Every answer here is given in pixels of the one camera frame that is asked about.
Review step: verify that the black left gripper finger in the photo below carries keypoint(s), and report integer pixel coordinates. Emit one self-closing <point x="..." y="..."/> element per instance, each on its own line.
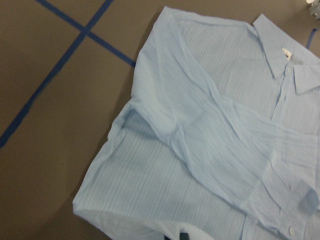
<point x="183" y="236"/>

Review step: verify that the light blue button-up shirt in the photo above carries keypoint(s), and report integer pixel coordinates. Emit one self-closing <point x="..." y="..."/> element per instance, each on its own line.
<point x="220" y="139"/>

